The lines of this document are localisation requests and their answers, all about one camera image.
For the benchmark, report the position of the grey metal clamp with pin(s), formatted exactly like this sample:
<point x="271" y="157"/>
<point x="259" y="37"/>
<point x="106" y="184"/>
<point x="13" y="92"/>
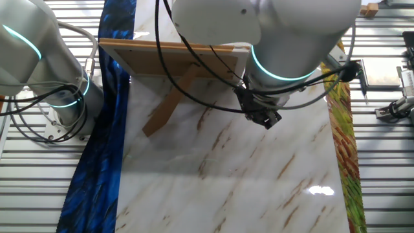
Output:
<point x="385" y="113"/>

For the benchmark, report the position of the small wooden block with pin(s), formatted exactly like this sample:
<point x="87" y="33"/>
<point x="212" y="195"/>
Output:
<point x="372" y="9"/>
<point x="363" y="10"/>

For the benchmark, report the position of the black mount bracket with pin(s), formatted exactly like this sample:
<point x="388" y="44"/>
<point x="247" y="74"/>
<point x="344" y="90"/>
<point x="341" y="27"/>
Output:
<point x="410" y="40"/>

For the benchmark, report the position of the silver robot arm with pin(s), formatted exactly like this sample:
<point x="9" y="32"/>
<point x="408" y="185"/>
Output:
<point x="291" y="32"/>

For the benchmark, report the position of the grey metal plate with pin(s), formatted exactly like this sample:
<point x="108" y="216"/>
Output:
<point x="380" y="72"/>

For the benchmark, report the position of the wooden picture frame stand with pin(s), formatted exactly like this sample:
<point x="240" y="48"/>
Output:
<point x="155" y="61"/>

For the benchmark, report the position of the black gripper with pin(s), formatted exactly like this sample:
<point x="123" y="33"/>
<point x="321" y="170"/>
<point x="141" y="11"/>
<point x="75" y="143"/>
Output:
<point x="249" y="102"/>

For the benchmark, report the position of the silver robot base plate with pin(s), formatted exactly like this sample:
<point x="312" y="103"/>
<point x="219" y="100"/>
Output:
<point x="51" y="132"/>

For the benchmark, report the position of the painted print tablecloth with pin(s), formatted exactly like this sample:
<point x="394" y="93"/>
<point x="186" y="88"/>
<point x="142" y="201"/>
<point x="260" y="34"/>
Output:
<point x="97" y="161"/>

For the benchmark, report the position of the silver exterior camera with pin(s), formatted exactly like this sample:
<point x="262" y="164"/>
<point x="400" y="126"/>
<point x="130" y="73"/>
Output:
<point x="408" y="81"/>

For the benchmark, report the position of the marble pattern mat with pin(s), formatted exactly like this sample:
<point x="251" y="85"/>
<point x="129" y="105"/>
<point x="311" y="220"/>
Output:
<point x="226" y="194"/>

